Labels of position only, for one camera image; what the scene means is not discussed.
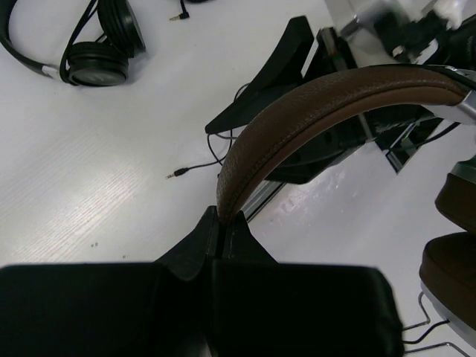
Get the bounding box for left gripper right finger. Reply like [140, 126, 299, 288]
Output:
[210, 214, 405, 356]

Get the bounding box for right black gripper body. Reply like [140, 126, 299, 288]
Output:
[260, 25, 447, 185]

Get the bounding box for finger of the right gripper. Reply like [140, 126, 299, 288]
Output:
[205, 16, 314, 134]

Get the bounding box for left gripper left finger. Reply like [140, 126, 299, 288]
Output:
[1, 207, 219, 356]

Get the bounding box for brown silver headphones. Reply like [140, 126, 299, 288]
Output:
[216, 65, 475, 330]

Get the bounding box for black headphones right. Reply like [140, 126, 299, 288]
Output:
[170, 0, 210, 21]

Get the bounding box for black headphones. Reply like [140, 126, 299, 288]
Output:
[170, 0, 210, 21]
[1, 0, 146, 87]

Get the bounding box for black headphones left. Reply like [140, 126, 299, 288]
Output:
[1, 0, 146, 87]

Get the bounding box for aluminium rail front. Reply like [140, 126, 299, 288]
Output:
[241, 181, 286, 222]

